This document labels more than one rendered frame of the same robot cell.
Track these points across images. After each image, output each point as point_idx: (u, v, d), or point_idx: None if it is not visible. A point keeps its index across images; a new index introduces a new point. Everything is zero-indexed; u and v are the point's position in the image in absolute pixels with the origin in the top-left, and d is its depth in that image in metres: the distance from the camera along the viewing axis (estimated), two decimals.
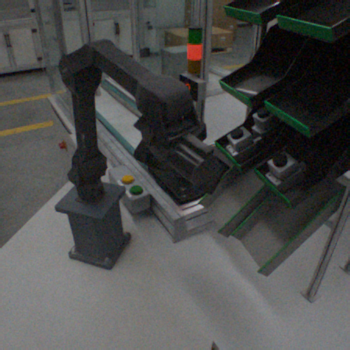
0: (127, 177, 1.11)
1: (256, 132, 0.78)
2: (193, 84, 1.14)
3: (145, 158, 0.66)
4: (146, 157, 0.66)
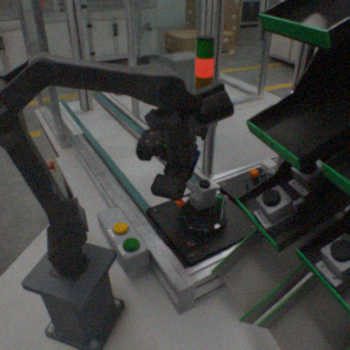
0: (120, 226, 0.88)
1: (295, 191, 0.55)
2: None
3: (187, 168, 0.62)
4: (186, 168, 0.62)
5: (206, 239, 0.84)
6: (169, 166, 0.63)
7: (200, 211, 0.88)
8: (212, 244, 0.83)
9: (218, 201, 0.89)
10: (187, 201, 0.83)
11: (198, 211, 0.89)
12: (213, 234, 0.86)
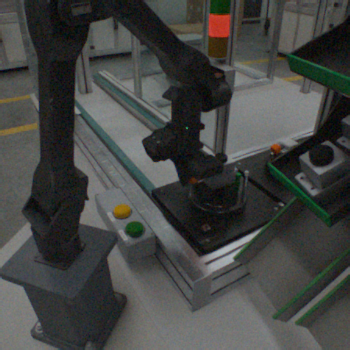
0: (122, 208, 0.76)
1: (347, 151, 0.43)
2: (216, 73, 0.79)
3: (200, 151, 0.64)
4: (199, 152, 0.64)
5: (223, 223, 0.72)
6: (186, 157, 0.62)
7: (215, 191, 0.76)
8: (230, 228, 0.70)
9: (236, 180, 0.76)
10: None
11: (212, 191, 0.77)
12: (231, 217, 0.73)
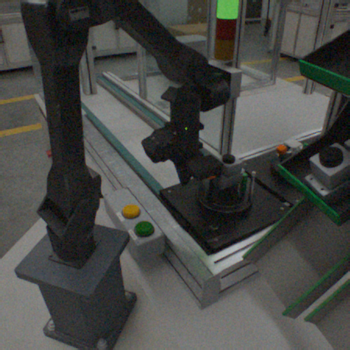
0: (131, 208, 0.77)
1: None
2: (223, 75, 0.80)
3: (199, 151, 0.64)
4: (199, 152, 0.64)
5: (230, 223, 0.73)
6: (186, 157, 0.62)
7: (223, 191, 0.77)
8: (237, 227, 0.72)
9: (243, 180, 0.77)
10: (218, 176, 0.73)
11: (219, 191, 0.78)
12: (238, 217, 0.75)
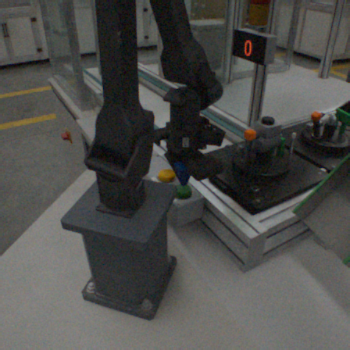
0: (167, 172, 0.75)
1: None
2: (258, 41, 0.79)
3: (169, 147, 0.66)
4: (169, 147, 0.66)
5: (270, 185, 0.71)
6: None
7: (260, 155, 0.75)
8: (278, 190, 0.70)
9: (280, 144, 0.76)
10: (257, 137, 0.71)
11: (256, 155, 0.76)
12: (277, 180, 0.73)
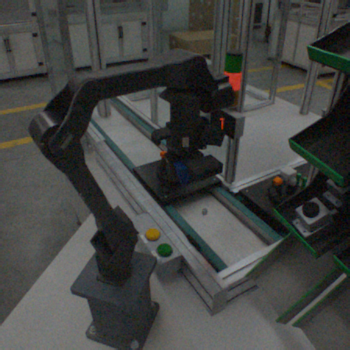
0: (153, 231, 0.93)
1: (330, 202, 0.60)
2: (230, 119, 0.96)
3: (169, 147, 0.66)
4: (169, 146, 0.66)
5: (177, 187, 1.11)
6: None
7: None
8: (181, 190, 1.10)
9: None
10: None
11: None
12: None
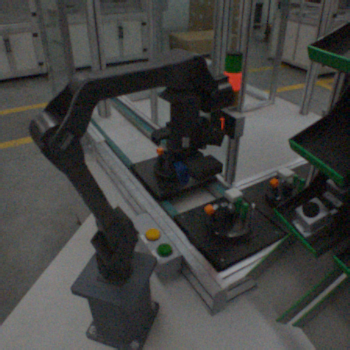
0: (153, 231, 0.93)
1: (330, 202, 0.60)
2: (230, 119, 0.96)
3: (169, 147, 0.66)
4: (169, 146, 0.66)
5: (173, 183, 1.13)
6: None
7: (169, 163, 1.17)
8: (177, 186, 1.12)
9: None
10: (165, 152, 1.13)
11: (168, 164, 1.18)
12: None
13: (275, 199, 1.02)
